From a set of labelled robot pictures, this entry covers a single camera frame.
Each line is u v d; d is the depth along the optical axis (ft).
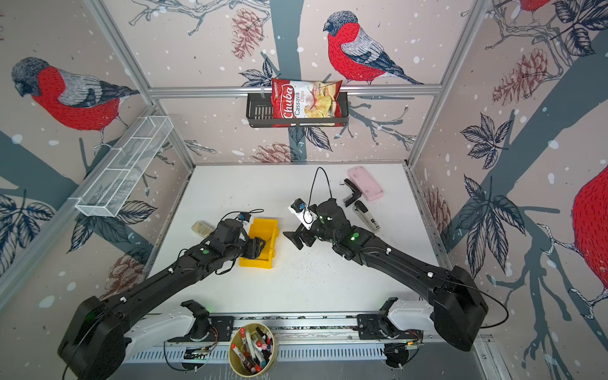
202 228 3.09
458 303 1.31
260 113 3.11
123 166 2.55
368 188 3.59
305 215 2.07
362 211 3.16
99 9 2.32
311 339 2.39
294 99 2.88
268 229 2.98
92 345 1.27
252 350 2.08
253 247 2.44
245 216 2.49
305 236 2.19
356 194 3.50
